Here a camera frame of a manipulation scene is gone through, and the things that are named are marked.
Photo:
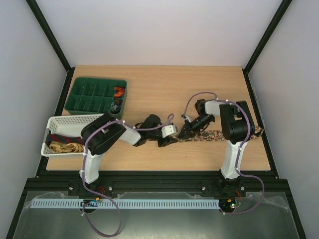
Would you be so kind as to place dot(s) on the dark blue rolled tie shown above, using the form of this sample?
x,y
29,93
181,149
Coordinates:
x,y
116,105

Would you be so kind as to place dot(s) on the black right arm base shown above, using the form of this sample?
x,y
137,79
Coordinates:
x,y
220,187

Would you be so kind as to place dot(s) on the white perforated plastic basket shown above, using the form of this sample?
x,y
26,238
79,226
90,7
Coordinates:
x,y
69,126

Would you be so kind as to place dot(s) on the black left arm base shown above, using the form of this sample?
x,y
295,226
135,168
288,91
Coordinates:
x,y
76,188

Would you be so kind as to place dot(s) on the light blue slotted cable duct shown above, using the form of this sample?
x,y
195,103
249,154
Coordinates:
x,y
126,204

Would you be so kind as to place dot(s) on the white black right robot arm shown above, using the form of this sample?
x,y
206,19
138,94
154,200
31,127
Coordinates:
x,y
237,127

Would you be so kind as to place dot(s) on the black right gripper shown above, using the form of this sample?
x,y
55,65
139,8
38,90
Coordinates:
x,y
190,127

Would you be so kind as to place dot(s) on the paisley patterned necktie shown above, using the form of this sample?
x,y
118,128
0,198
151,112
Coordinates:
x,y
217,135

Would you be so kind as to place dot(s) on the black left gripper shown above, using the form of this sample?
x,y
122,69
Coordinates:
x,y
166,141

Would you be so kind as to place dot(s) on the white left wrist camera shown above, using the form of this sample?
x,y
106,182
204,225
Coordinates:
x,y
169,130

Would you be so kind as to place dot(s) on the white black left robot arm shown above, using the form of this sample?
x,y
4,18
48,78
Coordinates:
x,y
101,134

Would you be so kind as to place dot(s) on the orange rolled tie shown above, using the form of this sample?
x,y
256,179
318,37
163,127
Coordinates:
x,y
119,92

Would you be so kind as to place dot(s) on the tan patterned tie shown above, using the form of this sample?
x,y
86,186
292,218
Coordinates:
x,y
58,147

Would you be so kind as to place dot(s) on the black aluminium frame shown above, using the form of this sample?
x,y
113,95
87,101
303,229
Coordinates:
x,y
182,181

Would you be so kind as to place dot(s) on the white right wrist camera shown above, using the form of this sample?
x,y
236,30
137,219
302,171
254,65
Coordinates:
x,y
186,118

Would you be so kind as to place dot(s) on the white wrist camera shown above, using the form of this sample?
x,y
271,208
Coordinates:
x,y
186,118
169,130

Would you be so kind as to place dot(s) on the green compartment organizer tray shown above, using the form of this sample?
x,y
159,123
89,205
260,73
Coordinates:
x,y
90,95

